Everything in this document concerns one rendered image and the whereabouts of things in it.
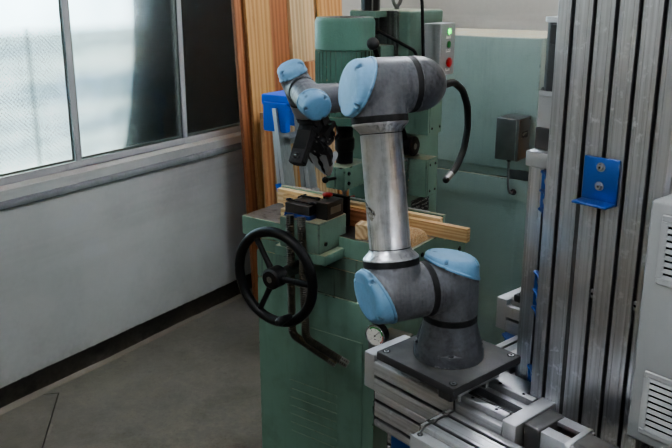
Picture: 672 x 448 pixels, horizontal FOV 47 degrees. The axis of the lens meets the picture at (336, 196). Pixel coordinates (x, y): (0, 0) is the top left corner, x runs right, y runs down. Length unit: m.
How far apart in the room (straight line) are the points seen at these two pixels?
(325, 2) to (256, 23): 0.59
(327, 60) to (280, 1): 1.78
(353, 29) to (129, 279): 1.81
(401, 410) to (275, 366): 0.82
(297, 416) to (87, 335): 1.26
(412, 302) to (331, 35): 0.93
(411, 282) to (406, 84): 0.39
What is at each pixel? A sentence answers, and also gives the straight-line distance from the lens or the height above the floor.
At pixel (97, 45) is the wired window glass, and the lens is 3.41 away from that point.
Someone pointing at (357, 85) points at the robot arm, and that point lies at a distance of 1.51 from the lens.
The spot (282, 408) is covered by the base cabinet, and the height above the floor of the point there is 0.28.
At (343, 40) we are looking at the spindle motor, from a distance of 2.21.
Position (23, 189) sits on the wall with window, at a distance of 3.16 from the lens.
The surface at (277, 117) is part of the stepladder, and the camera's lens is 3.19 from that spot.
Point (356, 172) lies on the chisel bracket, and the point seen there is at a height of 1.05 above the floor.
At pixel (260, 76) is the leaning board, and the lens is 3.81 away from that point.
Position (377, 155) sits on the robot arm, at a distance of 1.54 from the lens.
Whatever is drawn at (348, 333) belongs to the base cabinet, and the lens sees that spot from 2.31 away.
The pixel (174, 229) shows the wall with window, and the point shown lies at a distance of 3.72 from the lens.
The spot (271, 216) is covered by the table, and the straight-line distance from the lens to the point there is 2.41.
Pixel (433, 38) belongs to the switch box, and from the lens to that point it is 2.46.
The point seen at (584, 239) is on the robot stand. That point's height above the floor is 1.11.
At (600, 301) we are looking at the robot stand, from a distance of 1.62.
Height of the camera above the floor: 1.59
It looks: 15 degrees down
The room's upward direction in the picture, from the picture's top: straight up
